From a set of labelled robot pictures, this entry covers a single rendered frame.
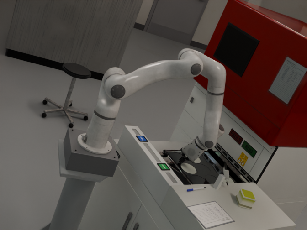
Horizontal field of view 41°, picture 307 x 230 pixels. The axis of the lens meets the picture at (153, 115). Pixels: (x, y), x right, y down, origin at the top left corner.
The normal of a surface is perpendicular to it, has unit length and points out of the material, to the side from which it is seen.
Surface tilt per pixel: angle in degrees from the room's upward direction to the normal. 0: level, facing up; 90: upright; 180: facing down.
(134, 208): 90
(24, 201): 0
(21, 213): 0
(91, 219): 90
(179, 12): 90
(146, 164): 90
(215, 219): 0
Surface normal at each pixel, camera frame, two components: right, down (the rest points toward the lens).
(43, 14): 0.22, 0.49
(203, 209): 0.36, -0.85
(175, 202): -0.81, -0.07
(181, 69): -0.51, 0.42
